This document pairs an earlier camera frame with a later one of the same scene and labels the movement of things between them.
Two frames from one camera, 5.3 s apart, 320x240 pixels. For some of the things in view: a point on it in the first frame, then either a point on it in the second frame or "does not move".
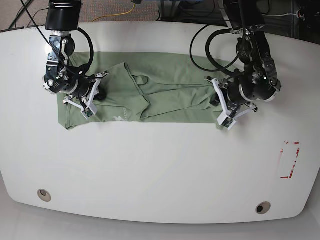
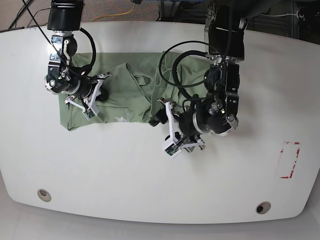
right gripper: x=233 y=109 to x=178 y=142
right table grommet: x=263 y=207 does not move
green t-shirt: x=149 y=86 does not move
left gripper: x=83 y=98 does not move
